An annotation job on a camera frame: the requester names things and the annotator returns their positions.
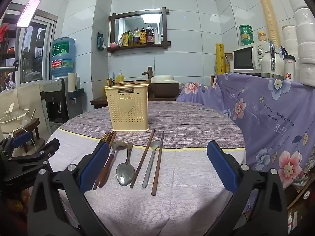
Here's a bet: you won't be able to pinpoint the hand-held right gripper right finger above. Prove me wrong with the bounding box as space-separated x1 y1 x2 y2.
204 140 288 236

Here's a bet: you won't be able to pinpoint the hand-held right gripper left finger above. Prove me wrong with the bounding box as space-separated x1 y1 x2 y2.
27 141 116 236

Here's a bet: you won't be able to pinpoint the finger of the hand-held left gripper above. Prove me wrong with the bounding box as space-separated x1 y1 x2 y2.
7 138 60 177
0 131 33 158

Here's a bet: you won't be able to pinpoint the wooden handled metal spoon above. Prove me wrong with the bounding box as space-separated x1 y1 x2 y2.
98 141 128 189

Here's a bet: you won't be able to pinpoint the patterned handle metal spoon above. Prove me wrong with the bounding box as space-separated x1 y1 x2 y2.
116 142 136 187

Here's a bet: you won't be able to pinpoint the cream plastic utensil holder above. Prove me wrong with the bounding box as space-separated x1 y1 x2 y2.
105 84 150 132

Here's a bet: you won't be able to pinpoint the dark wooden stool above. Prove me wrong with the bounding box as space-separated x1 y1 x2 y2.
12 118 41 153

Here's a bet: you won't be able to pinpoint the beige fabric cover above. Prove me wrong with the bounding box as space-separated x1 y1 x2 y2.
0 84 47 138

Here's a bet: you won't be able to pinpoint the grey water dispenser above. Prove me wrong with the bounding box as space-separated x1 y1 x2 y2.
41 77 83 128

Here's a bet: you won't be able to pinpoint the purple floral cloth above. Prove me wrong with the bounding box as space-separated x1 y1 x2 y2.
177 72 315 190

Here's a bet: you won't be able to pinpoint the white cup dispenser tube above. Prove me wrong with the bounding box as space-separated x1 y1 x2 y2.
68 72 78 101

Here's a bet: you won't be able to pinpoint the blue water jug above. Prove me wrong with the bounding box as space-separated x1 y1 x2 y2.
50 37 75 78

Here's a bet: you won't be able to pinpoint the wicker basket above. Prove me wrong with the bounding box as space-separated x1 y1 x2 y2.
118 79 152 86

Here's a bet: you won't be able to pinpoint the glass jar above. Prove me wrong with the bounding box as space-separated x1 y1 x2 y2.
224 53 234 73

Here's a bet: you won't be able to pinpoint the white sink basin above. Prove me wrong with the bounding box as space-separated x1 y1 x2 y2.
151 75 176 84

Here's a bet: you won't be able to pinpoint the yellow printed packet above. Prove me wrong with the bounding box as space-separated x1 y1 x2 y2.
216 43 225 75

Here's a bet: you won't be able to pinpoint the white microwave oven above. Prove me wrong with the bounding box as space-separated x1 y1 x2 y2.
233 45 265 74

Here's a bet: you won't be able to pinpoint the white electric kettle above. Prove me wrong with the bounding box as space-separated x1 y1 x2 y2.
261 41 286 79

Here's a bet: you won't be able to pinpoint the green hanging pouch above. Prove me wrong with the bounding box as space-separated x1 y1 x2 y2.
97 32 107 52

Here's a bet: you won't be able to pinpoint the white tumbler with black lid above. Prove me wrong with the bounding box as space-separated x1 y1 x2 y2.
283 54 296 81

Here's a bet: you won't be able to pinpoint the smartphone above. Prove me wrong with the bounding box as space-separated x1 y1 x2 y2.
16 0 41 28

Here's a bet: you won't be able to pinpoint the dark sauce bottle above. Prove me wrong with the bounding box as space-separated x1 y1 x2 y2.
145 25 155 45

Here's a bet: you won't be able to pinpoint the stacks of white paper bowls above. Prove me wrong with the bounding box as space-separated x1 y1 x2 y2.
277 0 315 87

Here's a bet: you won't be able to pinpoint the stack of yellow paper cups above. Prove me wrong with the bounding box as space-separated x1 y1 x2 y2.
258 0 281 48

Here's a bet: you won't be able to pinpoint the aluminium window frame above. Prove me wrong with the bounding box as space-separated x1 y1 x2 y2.
15 12 58 84

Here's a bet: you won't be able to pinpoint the dark wooden wall shelf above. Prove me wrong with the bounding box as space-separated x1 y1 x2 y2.
107 7 171 54

